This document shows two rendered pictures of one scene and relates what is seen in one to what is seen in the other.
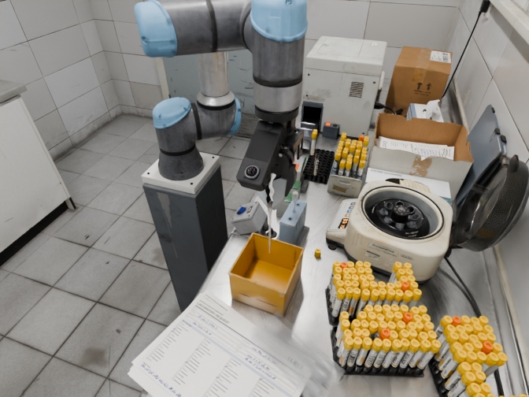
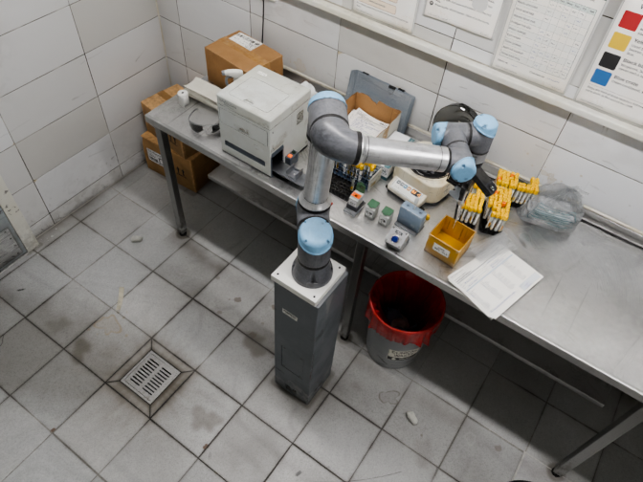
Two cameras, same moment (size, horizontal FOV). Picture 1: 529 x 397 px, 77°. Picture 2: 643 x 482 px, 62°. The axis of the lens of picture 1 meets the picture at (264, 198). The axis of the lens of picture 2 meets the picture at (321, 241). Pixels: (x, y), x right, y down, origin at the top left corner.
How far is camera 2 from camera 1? 1.80 m
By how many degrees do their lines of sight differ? 53
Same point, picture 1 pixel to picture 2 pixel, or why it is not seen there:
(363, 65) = (301, 98)
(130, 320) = (288, 460)
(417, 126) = not seen: hidden behind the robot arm
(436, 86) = (278, 69)
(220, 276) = (433, 270)
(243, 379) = (502, 271)
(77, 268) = not seen: outside the picture
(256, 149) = (483, 179)
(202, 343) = (482, 283)
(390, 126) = not seen: hidden behind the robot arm
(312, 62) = (275, 121)
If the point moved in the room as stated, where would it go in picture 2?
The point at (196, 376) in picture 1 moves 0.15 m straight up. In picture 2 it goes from (499, 289) to (513, 265)
